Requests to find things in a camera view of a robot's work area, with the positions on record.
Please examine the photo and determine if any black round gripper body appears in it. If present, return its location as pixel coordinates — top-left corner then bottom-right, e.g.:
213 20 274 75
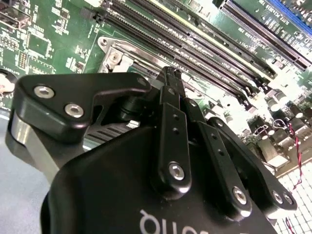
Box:
40 125 279 234

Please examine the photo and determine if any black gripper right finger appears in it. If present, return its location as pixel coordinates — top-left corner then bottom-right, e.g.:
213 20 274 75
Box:
175 70 297 219

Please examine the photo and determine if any metal socket cover frame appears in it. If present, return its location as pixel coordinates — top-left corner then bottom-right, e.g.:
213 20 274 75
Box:
107 47 161 74

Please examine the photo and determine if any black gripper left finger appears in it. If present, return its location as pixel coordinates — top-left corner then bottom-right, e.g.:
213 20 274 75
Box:
14 65 193 200

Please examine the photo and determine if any thin wire locking lever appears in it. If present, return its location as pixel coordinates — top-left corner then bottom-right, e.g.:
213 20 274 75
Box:
113 43 173 68

